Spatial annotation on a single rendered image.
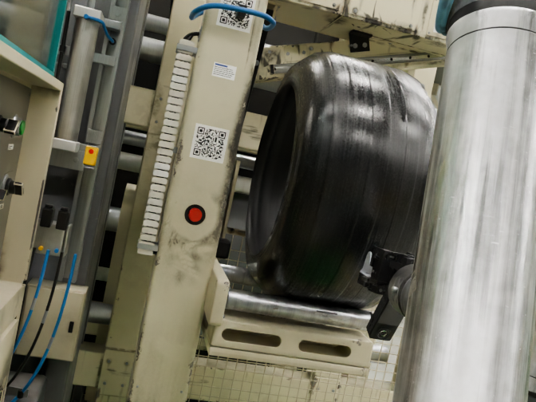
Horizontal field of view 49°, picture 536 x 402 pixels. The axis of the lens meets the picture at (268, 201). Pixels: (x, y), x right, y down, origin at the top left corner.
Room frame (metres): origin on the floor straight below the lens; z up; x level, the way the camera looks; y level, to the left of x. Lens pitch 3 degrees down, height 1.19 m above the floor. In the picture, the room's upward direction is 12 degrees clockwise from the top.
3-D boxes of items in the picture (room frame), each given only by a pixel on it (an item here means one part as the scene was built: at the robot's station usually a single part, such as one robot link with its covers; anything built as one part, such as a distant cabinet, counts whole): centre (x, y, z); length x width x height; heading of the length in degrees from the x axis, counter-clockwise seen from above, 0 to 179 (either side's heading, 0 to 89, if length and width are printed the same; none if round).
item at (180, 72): (1.30, 0.24, 1.19); 0.05 x 0.04 x 0.48; 12
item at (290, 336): (1.28, -0.11, 0.84); 0.36 x 0.09 x 0.06; 102
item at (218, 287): (1.38, 0.09, 0.90); 0.40 x 0.03 x 0.10; 12
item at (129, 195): (2.14, 0.49, 0.61); 0.33 x 0.06 x 0.86; 12
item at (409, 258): (1.04, -0.26, 1.05); 0.12 x 0.08 x 0.09; 12
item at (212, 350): (1.42, -0.08, 0.80); 0.37 x 0.36 x 0.02; 12
